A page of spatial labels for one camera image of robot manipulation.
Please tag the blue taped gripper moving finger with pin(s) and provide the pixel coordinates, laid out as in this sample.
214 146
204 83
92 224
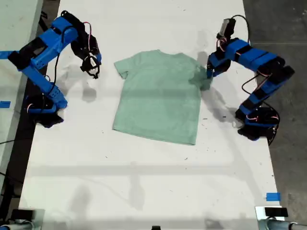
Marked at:
211 74

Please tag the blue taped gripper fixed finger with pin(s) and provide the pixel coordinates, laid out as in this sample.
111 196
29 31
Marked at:
207 74

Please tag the pale green T-shirt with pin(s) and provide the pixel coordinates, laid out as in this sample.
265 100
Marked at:
158 103

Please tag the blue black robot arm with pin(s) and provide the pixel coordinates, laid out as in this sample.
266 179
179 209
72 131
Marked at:
263 83
43 55

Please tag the black stand leg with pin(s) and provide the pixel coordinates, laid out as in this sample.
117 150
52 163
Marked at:
45 21

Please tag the long blue tape strip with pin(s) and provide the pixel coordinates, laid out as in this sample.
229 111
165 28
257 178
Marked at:
6 55

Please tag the square blue tape piece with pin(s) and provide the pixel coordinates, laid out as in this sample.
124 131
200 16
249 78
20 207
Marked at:
273 197

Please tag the white metal plate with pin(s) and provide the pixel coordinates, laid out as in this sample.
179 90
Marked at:
259 213

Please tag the small black box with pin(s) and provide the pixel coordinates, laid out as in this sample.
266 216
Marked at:
275 212
22 213

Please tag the small black knob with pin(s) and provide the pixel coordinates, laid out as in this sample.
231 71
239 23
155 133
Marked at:
156 227

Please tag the black camera box white label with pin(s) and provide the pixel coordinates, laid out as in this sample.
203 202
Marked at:
90 63

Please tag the black camera stalk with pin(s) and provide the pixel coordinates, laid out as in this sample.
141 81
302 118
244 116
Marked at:
224 40

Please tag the black camera box silver face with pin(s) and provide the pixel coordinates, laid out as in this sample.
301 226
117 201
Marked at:
226 27

